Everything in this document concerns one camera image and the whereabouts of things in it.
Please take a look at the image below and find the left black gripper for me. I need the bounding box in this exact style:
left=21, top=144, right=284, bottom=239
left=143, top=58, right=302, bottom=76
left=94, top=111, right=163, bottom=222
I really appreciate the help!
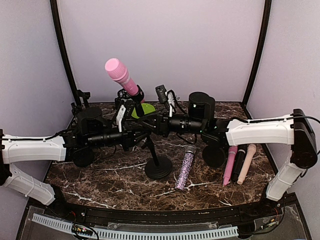
left=87, top=122, right=152, bottom=152

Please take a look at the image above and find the purple glitter microphone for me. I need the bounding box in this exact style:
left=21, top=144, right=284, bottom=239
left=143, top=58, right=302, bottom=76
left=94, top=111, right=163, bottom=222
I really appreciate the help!
left=175, top=145, right=196, bottom=191

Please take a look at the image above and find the pink microphone front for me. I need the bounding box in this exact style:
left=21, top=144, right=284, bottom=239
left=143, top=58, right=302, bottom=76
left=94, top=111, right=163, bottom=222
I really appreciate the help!
left=104, top=58, right=145, bottom=103

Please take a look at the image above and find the pink microphone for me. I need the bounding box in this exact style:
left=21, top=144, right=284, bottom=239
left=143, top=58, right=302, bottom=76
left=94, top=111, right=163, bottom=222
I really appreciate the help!
left=104, top=58, right=145, bottom=103
left=222, top=146, right=238, bottom=187

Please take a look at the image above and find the black microphone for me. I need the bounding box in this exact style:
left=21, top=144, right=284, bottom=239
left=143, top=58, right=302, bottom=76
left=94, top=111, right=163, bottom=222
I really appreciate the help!
left=230, top=148, right=247, bottom=183

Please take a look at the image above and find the black tripod mic stand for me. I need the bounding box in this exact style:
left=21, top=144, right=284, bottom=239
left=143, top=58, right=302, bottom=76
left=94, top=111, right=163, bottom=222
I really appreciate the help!
left=114, top=88, right=134, bottom=110

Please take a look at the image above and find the black round-base mic stand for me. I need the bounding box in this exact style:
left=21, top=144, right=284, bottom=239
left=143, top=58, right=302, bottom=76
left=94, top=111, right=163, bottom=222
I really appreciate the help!
left=76, top=89, right=91, bottom=108

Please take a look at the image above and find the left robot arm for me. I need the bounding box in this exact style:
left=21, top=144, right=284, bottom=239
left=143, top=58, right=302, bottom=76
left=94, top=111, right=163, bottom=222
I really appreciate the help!
left=0, top=107, right=151, bottom=218

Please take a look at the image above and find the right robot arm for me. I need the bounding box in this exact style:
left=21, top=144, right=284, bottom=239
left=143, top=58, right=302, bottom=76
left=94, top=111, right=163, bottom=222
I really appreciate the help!
left=138, top=91, right=318, bottom=217

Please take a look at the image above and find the green plate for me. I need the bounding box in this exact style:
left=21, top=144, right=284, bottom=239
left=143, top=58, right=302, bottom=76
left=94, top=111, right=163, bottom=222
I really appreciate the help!
left=131, top=103, right=156, bottom=119

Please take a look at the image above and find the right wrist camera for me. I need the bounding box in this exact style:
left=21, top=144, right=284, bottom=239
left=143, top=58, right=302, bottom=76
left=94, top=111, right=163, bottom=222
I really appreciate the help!
left=155, top=85, right=184, bottom=117

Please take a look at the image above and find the white cable duct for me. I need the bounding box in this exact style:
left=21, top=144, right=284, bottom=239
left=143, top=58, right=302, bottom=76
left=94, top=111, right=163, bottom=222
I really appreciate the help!
left=31, top=213, right=239, bottom=240

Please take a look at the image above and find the left black frame post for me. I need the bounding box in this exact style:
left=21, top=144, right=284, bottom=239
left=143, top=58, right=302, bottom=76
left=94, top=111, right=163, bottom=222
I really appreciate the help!
left=49, top=0, right=81, bottom=106

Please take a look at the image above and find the black frame post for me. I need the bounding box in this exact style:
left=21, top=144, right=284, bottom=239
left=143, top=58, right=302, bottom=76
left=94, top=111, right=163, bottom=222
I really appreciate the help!
left=241, top=0, right=272, bottom=108
left=49, top=0, right=81, bottom=106

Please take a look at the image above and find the right black frame post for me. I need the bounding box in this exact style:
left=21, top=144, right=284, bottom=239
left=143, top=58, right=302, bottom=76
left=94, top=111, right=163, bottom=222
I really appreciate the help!
left=241, top=0, right=272, bottom=108

